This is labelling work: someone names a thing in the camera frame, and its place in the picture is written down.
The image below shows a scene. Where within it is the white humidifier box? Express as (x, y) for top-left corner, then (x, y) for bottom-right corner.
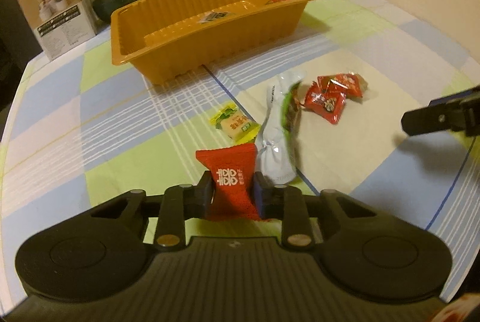
(19, 0), (97, 60)

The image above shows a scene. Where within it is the yellow green candy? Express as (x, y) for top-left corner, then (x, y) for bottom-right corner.
(210, 103), (260, 145)

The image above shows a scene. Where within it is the red candy with cartoon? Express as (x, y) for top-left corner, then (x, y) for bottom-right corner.
(303, 81), (347, 125)

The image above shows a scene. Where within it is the black chair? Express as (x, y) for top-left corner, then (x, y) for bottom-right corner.
(0, 0), (44, 113)

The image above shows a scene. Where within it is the clear snack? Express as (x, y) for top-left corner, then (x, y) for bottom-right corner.
(198, 11), (235, 25)

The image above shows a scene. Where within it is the small red candy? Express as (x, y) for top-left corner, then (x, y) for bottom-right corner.
(317, 73), (368, 98)

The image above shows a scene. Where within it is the orange plastic tray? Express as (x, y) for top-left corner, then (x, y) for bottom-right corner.
(111, 0), (314, 85)

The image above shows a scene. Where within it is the checkered tablecloth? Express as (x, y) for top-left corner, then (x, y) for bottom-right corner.
(1, 0), (479, 312)

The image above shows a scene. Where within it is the green white snack bag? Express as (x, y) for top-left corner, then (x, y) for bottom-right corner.
(255, 71), (304, 185)

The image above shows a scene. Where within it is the red double-happiness candy pack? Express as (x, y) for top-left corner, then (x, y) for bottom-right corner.
(195, 143), (260, 221)

